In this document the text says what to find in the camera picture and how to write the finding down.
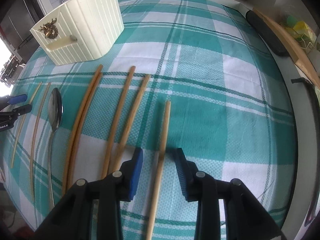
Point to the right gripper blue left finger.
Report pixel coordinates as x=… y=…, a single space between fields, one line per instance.
x=71 y=217

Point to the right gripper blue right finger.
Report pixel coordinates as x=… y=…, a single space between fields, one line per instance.
x=245 y=217

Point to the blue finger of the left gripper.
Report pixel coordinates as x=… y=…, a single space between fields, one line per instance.
x=13 y=100
x=15 y=113

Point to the wooden chopstick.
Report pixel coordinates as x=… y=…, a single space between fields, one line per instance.
x=121 y=146
x=77 y=137
x=115 y=121
x=158 y=175
x=75 y=128

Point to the metal spoon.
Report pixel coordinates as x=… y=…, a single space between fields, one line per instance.
x=55 y=112

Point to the grey refrigerator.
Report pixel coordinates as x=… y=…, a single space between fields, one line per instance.
x=20 y=17

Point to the cream ribbed utensil holder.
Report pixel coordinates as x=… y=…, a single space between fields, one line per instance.
x=79 y=30

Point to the teal white plaid tablecloth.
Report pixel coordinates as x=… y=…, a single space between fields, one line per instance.
x=230 y=110

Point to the wooden cutting board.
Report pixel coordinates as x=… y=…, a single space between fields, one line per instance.
x=295 y=51

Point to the yellow green bag bundle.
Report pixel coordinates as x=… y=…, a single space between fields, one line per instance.
x=298 y=29

